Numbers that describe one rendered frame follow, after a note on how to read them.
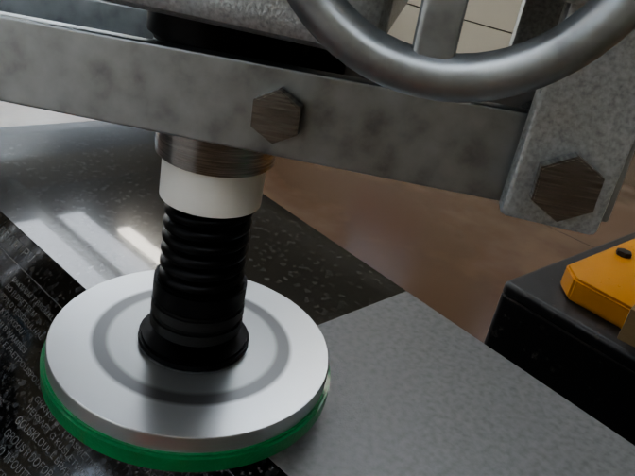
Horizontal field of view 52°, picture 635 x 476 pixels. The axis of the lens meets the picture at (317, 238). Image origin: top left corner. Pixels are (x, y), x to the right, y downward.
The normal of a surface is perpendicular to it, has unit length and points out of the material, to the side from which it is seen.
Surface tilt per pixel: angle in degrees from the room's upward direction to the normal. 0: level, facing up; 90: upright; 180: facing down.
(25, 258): 45
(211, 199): 90
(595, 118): 90
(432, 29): 90
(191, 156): 90
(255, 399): 0
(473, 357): 0
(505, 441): 0
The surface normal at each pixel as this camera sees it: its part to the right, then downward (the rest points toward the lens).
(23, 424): -0.36, -0.48
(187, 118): -0.18, 0.40
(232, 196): 0.47, 0.47
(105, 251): 0.18, -0.88
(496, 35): -0.69, 0.20
